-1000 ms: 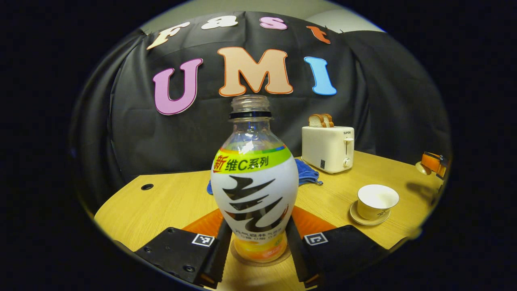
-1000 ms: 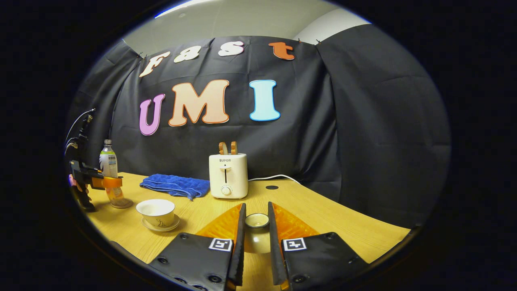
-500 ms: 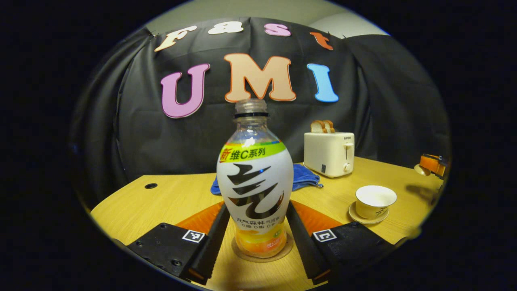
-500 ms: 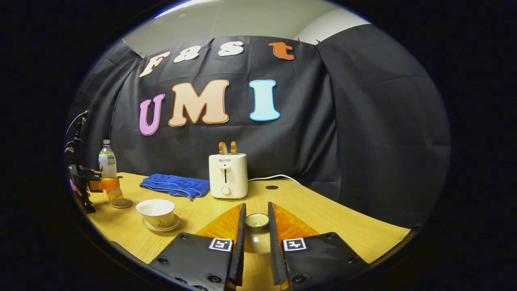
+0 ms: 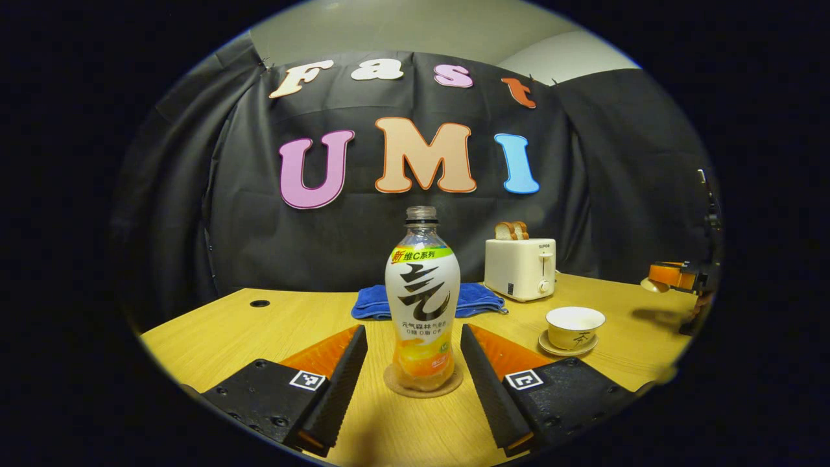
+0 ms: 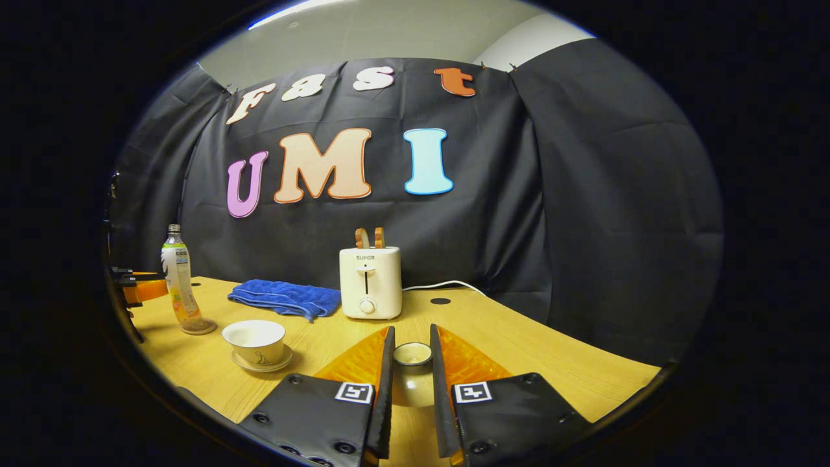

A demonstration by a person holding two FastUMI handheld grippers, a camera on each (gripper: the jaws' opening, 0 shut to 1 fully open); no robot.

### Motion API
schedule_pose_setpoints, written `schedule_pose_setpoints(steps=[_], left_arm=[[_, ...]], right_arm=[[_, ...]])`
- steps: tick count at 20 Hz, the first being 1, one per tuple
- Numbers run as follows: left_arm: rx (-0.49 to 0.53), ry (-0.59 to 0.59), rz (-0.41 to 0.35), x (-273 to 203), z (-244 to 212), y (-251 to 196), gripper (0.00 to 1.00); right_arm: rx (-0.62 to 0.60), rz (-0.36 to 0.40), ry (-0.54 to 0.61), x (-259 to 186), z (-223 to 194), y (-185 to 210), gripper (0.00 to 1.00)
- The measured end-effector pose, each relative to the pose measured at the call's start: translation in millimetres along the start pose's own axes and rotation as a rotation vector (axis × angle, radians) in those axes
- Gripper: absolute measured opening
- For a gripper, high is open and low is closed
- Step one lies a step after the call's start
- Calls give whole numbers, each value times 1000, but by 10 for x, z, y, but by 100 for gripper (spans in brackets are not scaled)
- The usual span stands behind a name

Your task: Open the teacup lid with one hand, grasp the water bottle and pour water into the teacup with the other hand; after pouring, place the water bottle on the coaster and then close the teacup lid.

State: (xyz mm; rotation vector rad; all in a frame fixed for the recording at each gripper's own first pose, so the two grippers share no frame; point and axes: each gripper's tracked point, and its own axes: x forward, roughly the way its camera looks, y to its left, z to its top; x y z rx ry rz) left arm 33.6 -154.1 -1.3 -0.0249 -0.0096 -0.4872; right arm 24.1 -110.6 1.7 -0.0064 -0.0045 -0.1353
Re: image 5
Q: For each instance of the round cork coaster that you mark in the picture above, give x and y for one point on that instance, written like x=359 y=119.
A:
x=454 y=386

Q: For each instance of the black backdrop cloth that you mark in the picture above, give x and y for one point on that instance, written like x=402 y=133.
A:
x=616 y=181

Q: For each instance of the blue folded towel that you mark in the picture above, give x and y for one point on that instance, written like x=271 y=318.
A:
x=369 y=303

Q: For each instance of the toast bread slice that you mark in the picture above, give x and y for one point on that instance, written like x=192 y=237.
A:
x=522 y=229
x=504 y=231

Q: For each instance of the cream ceramic saucer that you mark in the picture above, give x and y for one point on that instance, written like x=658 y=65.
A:
x=551 y=347

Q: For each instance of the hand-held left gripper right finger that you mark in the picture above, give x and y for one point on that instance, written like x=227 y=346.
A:
x=493 y=389

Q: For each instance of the white toaster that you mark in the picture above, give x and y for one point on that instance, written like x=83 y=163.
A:
x=519 y=269

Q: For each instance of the cream ceramic teacup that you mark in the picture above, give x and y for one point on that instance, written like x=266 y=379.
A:
x=574 y=331

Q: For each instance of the clear water bottle white label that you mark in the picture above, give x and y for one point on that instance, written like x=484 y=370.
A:
x=421 y=292

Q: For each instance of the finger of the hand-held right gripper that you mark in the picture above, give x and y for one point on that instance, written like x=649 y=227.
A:
x=674 y=275

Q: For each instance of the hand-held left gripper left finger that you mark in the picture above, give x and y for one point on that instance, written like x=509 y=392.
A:
x=337 y=389

